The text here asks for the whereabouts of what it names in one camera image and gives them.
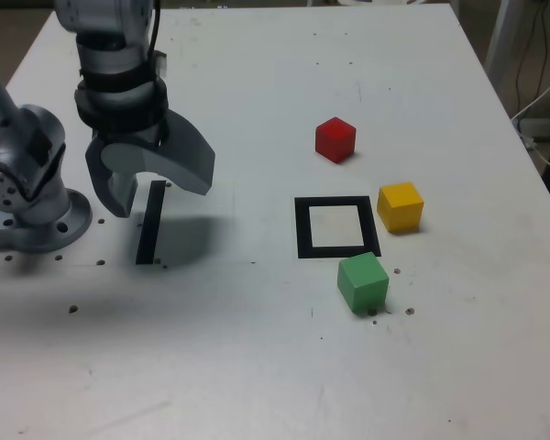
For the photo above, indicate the black tape square outline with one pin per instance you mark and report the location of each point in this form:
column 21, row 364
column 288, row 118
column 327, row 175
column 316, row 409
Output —
column 302, row 229

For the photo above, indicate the white metal post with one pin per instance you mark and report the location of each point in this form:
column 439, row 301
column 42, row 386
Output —
column 504, row 27

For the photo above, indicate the red cube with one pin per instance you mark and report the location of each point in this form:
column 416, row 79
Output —
column 334, row 137

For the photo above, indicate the yellow cube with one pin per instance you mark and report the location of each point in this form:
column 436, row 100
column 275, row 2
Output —
column 401, row 206

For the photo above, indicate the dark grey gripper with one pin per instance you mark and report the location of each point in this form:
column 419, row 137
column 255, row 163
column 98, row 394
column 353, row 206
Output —
column 124, row 136

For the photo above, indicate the green cube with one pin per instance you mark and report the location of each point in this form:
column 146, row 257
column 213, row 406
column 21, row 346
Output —
column 362, row 282

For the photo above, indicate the black tape strip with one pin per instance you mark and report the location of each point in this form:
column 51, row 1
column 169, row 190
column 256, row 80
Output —
column 150, row 220

